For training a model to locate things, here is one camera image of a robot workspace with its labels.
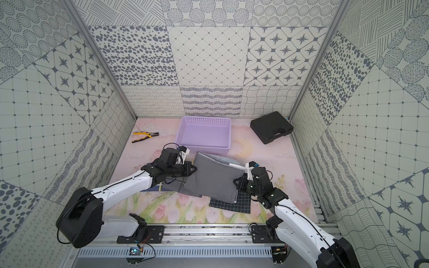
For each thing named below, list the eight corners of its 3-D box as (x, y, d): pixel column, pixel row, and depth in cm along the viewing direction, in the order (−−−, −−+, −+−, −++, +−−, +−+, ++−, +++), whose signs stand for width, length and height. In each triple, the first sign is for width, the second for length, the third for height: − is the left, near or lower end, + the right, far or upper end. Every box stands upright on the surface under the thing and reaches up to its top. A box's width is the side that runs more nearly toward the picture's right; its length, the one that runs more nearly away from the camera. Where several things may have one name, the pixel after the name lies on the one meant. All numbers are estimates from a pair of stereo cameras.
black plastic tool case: (262, 144, 107) (264, 140, 103) (247, 125, 118) (248, 120, 114) (292, 132, 114) (294, 127, 110) (275, 115, 125) (277, 110, 121)
